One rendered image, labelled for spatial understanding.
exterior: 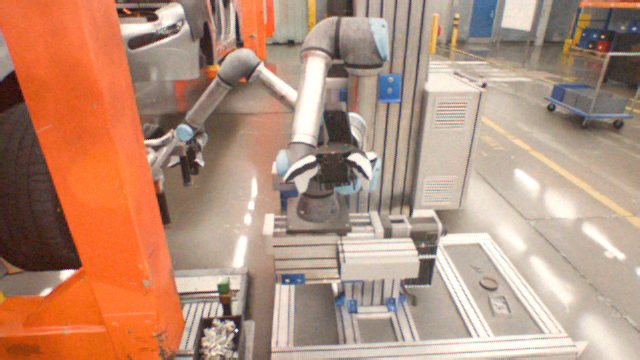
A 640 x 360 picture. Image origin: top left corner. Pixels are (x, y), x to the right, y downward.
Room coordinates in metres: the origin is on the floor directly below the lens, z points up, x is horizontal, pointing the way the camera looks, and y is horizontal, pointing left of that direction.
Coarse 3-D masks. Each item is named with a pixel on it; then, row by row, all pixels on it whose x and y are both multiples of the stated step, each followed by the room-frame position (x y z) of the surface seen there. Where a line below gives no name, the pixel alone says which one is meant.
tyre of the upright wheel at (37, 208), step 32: (0, 128) 1.13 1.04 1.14; (32, 128) 1.13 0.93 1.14; (0, 160) 1.04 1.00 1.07; (32, 160) 1.05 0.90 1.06; (0, 192) 0.99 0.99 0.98; (32, 192) 0.99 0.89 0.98; (0, 224) 0.96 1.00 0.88; (32, 224) 0.97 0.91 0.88; (64, 224) 1.02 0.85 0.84; (0, 256) 0.97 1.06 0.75; (32, 256) 0.98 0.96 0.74; (64, 256) 1.00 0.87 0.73
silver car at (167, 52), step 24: (144, 0) 7.68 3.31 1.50; (168, 0) 8.32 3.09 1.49; (216, 0) 5.91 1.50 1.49; (120, 24) 3.65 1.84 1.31; (144, 24) 3.70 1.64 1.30; (168, 24) 3.80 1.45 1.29; (216, 24) 6.99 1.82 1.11; (240, 24) 7.85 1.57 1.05; (144, 48) 3.61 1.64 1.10; (168, 48) 3.73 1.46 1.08; (192, 48) 3.96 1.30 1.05; (216, 48) 5.11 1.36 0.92; (144, 72) 3.62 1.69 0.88; (168, 72) 3.73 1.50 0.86; (192, 72) 3.95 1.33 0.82
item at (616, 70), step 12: (624, 36) 7.42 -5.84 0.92; (636, 36) 7.14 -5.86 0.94; (624, 48) 7.33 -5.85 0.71; (636, 48) 7.06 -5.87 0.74; (612, 60) 7.52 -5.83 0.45; (624, 60) 7.24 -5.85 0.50; (636, 60) 6.98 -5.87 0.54; (612, 72) 7.42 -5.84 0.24; (624, 72) 7.15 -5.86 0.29; (636, 72) 6.89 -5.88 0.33; (636, 84) 6.80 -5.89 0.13
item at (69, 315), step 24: (72, 288) 0.75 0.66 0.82; (0, 312) 0.79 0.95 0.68; (24, 312) 0.79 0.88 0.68; (48, 312) 0.74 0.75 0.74; (72, 312) 0.75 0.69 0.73; (96, 312) 0.75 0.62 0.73; (0, 336) 0.71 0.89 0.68; (24, 336) 0.71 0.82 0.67; (48, 336) 0.72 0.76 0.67; (72, 336) 0.72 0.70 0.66; (96, 336) 0.73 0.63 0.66
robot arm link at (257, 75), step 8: (240, 48) 1.81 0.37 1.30; (248, 56) 1.71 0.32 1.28; (256, 56) 1.84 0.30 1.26; (256, 64) 1.74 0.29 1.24; (256, 72) 1.73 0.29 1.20; (264, 72) 1.76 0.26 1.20; (248, 80) 1.75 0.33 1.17; (256, 80) 1.75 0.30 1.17; (264, 80) 1.74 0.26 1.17; (272, 80) 1.75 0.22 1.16; (280, 80) 1.78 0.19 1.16; (264, 88) 1.75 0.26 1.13; (272, 88) 1.74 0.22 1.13; (280, 88) 1.74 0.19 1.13; (288, 88) 1.76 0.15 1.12; (280, 96) 1.74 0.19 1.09; (288, 96) 1.74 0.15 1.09; (288, 104) 1.74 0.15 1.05
